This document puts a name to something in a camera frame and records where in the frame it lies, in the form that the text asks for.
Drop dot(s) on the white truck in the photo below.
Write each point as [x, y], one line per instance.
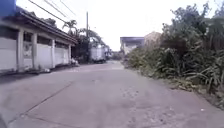
[97, 54]

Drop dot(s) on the building with dark roof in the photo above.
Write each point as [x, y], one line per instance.
[130, 44]

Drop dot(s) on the grey concrete road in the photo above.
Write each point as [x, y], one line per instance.
[100, 96]

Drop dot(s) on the palm trees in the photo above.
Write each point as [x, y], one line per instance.
[81, 40]

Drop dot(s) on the utility pole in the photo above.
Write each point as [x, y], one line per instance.
[87, 30]

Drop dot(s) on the beige building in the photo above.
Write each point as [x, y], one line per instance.
[152, 38]

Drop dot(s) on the white walled building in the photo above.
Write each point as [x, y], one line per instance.
[40, 50]

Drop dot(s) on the overgrown green bushes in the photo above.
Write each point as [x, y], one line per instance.
[186, 53]

